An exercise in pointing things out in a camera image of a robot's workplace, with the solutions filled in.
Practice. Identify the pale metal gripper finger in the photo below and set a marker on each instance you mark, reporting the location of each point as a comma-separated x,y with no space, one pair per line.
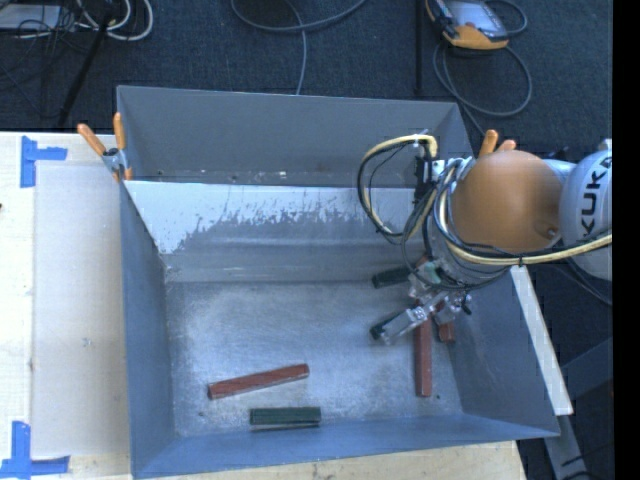
402,322
392,277

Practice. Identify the red-brown flat block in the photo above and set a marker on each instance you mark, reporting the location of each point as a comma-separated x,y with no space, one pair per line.
447,333
257,382
423,363

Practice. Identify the grey metal bin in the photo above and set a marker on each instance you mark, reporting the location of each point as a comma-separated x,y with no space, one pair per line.
300,328

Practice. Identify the dark green flat block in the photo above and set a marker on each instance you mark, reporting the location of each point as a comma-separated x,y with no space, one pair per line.
285,416

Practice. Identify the pale wood board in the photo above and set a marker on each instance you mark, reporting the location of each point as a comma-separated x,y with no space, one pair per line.
75,293

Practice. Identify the black cylinder on white bracket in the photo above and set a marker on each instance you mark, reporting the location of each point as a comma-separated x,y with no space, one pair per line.
423,173

